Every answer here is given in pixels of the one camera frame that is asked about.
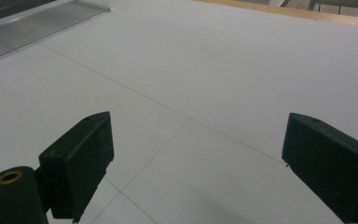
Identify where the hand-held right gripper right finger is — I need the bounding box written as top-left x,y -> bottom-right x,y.
282,112 -> 358,224

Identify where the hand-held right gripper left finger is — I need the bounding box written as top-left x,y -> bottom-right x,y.
38,111 -> 116,224

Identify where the clear plastic tray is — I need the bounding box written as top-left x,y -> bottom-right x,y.
0,0 -> 112,62

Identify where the wooden table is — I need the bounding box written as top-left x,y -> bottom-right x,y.
192,0 -> 358,30

